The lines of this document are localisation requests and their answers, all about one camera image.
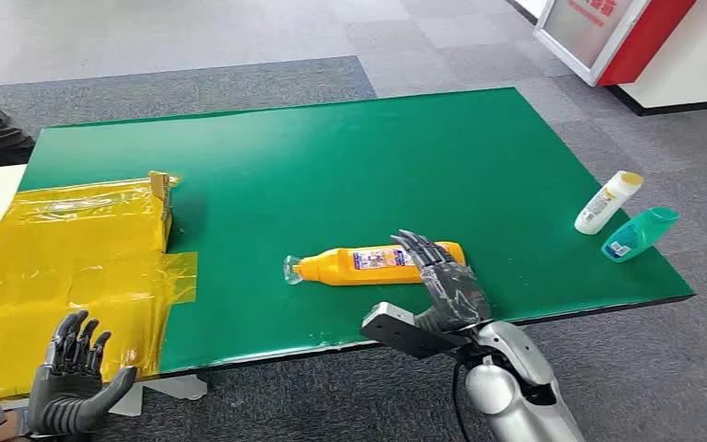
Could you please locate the white bottle with yellow cap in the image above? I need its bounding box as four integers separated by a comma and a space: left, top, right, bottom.
574, 170, 645, 236

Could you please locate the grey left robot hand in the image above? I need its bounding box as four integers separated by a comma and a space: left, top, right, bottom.
27, 310, 139, 436

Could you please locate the teal transparent bottle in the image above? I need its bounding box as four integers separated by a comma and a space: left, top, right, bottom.
600, 207, 681, 264

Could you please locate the white table foot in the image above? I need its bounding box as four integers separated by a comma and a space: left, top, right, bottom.
108, 373, 209, 419

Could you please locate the yellow taped cardboard box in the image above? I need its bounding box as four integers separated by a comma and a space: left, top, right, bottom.
0, 170, 199, 399

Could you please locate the orange bottle with label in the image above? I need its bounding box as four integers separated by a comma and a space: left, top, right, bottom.
283, 240, 468, 287

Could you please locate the green table mat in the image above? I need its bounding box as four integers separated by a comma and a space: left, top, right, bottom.
17, 86, 696, 375

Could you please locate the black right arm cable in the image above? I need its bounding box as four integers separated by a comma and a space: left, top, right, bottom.
450, 358, 471, 442

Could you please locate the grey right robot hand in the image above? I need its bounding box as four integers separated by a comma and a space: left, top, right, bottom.
389, 229, 493, 334

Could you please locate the red and white display stand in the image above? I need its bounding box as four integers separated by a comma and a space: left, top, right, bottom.
533, 0, 707, 117

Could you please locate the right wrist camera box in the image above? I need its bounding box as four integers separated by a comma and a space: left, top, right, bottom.
360, 301, 471, 360

